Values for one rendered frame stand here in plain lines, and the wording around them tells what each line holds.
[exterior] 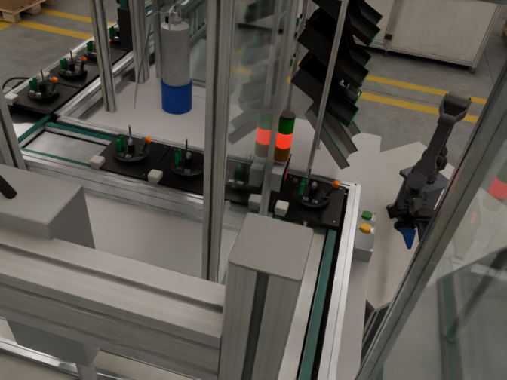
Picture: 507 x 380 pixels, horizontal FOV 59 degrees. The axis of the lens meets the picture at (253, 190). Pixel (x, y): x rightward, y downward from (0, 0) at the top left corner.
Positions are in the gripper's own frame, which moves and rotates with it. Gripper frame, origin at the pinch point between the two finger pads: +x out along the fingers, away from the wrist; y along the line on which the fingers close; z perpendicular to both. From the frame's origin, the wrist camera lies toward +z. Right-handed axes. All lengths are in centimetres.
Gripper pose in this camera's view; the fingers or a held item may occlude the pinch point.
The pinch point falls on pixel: (415, 236)
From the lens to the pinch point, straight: 152.4
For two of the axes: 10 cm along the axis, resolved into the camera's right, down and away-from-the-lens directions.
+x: -0.9, 9.4, -3.2
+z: -9.9, -1.3, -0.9
